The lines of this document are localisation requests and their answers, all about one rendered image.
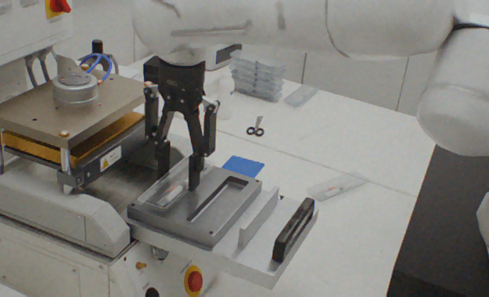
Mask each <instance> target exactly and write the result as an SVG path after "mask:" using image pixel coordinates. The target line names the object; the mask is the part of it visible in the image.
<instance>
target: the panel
mask: <svg viewBox="0 0 489 297"><path fill-rule="evenodd" d="M150 247H151V244H148V243H146V242H144V241H141V240H139V241H137V242H136V243H135V244H134V245H133V247H132V248H131V249H130V250H129V251H128V252H127V253H126V254H125V255H123V256H122V257H121V258H120V261H121V263H122V266H123V268H124V271H125V273H126V275H127V278H128V280H129V282H130V284H131V287H132V289H133V291H134V294H135V296H136V297H147V294H148V292H149V290H151V289H156V290H157V291H158V292H159V293H160V297H201V296H202V295H203V293H204V292H205V290H206V289H207V288H208V286H209V285H210V284H211V283H212V281H213V280H214V279H215V278H216V277H217V276H218V274H219V273H220V272H221V271H219V270H216V269H213V268H211V267H209V266H205V265H203V264H200V263H198V262H194V261H192V260H190V259H187V258H184V257H182V256H180V255H176V254H174V253H171V252H169V255H168V257H166V258H165V260H163V261H156V260H154V259H153V257H152V256H151V252H150ZM193 271H198V272H200V274H201V276H202V278H203V285H202V287H201V289H200V290H199V291H198V292H193V291H191V290H190V289H189V285H188V279H189V275H190V273H191V272H193Z"/></svg>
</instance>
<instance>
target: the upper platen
mask: <svg viewBox="0 0 489 297"><path fill-rule="evenodd" d="M144 118H145V114H142V113H140V112H135V111H132V110H131V111H129V112H128V113H127V114H125V115H123V116H121V117H120V118H118V119H117V120H115V121H114V122H112V123H110V124H109V125H108V126H107V127H106V128H104V129H102V130H100V131H99V132H97V133H96V134H94V135H93V136H91V137H89V138H87V139H86V140H85V141H83V142H81V143H80V144H78V145H77V146H75V147H74V148H71V164H72V169H75V170H77V167H76V164H77V163H79V162H80V161H82V160H84V159H85V158H87V157H88V156H89V155H91V154H92V153H94V152H96V151H97V150H98V149H100V148H101V147H103V146H104V145H106V144H108V143H109V142H110V141H112V140H113V139H115V138H117V137H118V136H120V135H121V134H122V133H124V132H125V131H127V130H129V129H130V128H131V127H133V126H134V125H135V124H136V123H138V122H139V121H141V120H142V119H144ZM2 142H3V144H4V145H6V146H4V147H3V150H4V152H7V153H10V154H12V155H15V156H19V157H21V158H24V159H26V160H30V161H32V162H35V163H39V164H41V165H44V166H47V167H51V168H53V169H55V170H60V169H61V148H59V147H57V146H54V145H50V144H47V143H45V142H41V141H37V140H35V139H32V138H29V137H25V136H23V135H20V134H17V133H14V132H12V131H9V130H7V129H6V130H5V131H3V132H2Z"/></svg>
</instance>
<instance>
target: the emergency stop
mask: <svg viewBox="0 0 489 297"><path fill-rule="evenodd" d="M188 285H189V289H190V290H191V291H192V292H198V291H199V290H200V289H201V287H202V285H203V278H202V276H201V274H200V272H198V271H193V272H191V273H190V275H189V279H188Z"/></svg>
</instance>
